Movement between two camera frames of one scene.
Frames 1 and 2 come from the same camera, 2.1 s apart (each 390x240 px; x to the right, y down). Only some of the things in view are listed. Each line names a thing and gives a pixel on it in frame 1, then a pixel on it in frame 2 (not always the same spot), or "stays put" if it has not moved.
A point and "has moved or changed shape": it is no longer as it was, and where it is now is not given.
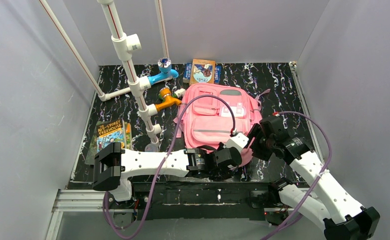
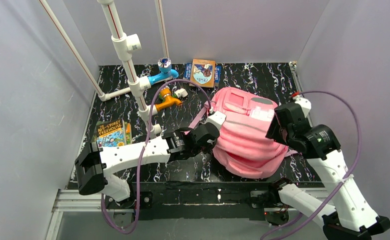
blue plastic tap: x=164 y=65 stays put
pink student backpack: x=207 y=121 has moved or changed shape
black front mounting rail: x=201 y=200 stays put
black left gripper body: x=226 y=158 → x=210 y=133
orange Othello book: x=202 y=71 stays put
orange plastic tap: x=168 y=100 stays put
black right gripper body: x=257 y=142 → x=277 y=122
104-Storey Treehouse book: x=106 y=133 stays put
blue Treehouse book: x=186 y=77 stays put
